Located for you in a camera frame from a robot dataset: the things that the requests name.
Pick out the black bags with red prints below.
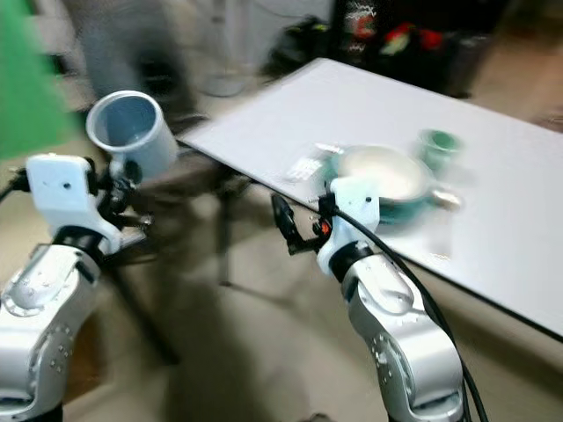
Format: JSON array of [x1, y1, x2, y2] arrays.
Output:
[[264, 0, 509, 99]]

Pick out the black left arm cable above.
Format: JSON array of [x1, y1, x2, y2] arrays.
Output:
[[0, 170, 33, 201]]

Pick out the green screen cloth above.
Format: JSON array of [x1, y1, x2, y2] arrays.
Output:
[[0, 0, 85, 162]]

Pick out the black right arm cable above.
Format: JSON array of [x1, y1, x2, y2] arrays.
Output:
[[333, 206, 490, 422]]

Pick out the small white card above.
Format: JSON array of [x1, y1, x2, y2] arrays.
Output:
[[285, 156, 325, 184]]

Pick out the grey-blue plastic cup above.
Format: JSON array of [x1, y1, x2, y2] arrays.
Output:
[[86, 91, 179, 183]]

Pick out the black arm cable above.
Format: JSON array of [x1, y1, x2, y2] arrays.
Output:
[[333, 206, 490, 422], [0, 170, 33, 201]]

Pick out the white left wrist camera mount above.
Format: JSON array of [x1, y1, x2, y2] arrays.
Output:
[[25, 154, 122, 256]]

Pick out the black table leg frame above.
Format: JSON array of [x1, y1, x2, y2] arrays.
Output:
[[209, 165, 258, 289]]

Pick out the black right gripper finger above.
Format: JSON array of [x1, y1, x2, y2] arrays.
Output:
[[270, 193, 305, 254]]

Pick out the teal bowl with white inside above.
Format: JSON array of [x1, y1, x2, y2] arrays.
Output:
[[321, 143, 464, 226]]

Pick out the grey standing fan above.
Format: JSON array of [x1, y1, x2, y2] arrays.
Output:
[[69, 0, 200, 113]]

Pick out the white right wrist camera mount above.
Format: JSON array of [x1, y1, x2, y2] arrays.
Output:
[[317, 174, 381, 273]]

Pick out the small green cup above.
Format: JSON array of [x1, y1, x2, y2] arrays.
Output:
[[417, 128, 464, 173]]

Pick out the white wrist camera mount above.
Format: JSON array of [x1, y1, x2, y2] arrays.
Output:
[[25, 154, 122, 256], [317, 174, 381, 273]]

